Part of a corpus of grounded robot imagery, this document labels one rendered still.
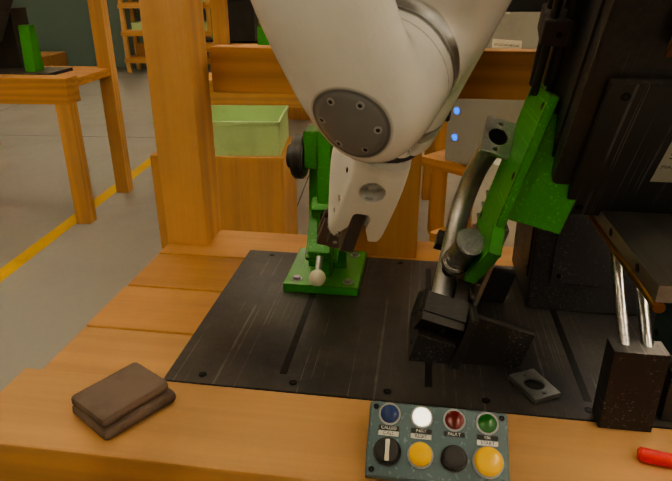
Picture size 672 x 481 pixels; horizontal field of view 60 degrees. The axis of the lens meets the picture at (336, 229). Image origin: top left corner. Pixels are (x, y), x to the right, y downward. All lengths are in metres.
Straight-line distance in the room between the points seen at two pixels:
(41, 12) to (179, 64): 11.18
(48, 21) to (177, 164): 11.11
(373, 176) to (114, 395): 0.46
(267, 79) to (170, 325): 0.52
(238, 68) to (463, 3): 0.90
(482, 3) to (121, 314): 0.83
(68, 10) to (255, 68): 10.92
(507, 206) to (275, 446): 0.40
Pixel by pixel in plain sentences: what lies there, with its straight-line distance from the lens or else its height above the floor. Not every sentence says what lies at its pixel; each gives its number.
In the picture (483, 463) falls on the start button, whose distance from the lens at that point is 0.66.
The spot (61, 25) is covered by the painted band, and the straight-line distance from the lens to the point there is 12.17.
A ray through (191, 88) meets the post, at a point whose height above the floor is 1.21.
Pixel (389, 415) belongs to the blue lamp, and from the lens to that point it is 0.67.
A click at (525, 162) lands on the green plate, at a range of 0.73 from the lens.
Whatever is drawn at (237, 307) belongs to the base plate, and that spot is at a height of 0.90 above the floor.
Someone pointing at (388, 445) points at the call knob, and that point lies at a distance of 0.66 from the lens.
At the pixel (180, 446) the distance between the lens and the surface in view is 0.73.
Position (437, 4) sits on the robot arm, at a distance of 0.35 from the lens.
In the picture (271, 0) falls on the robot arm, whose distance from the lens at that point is 0.31.
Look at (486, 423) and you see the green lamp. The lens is 0.68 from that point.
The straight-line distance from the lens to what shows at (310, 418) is 0.74.
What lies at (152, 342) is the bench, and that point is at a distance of 0.95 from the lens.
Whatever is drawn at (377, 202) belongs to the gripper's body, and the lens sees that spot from 0.46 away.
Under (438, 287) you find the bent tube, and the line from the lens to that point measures 0.83.
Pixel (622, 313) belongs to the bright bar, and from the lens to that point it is 0.76.
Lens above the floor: 1.39
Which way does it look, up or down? 23 degrees down
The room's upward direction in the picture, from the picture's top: straight up
